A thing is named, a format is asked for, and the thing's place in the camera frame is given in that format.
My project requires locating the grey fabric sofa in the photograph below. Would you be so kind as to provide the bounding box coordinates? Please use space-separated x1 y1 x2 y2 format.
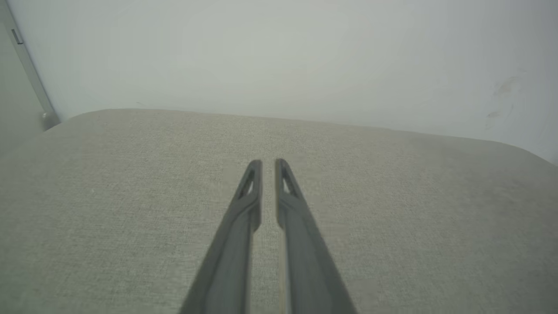
0 108 558 314

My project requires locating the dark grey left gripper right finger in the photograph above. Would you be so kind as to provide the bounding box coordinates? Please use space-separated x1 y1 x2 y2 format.
275 158 359 314

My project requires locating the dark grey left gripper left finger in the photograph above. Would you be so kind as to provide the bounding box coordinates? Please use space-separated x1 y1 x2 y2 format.
179 159 263 314

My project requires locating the grey metal pole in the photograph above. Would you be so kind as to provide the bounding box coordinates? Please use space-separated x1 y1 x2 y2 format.
0 0 61 131

